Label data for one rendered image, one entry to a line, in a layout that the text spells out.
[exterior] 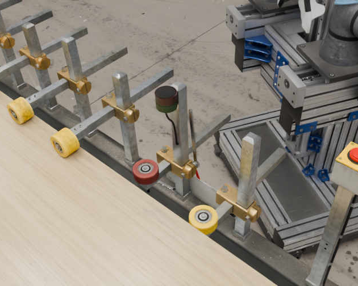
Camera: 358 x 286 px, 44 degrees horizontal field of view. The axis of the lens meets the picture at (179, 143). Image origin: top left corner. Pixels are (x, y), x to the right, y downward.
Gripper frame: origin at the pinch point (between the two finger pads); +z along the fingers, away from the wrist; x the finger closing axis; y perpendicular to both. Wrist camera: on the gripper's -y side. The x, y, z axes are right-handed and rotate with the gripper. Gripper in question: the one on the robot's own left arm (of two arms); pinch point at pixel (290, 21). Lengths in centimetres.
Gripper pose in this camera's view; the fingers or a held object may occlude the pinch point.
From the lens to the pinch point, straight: 122.2
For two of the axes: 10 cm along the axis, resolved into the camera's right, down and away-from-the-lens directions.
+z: 0.4, 7.2, 6.9
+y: 9.5, -2.4, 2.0
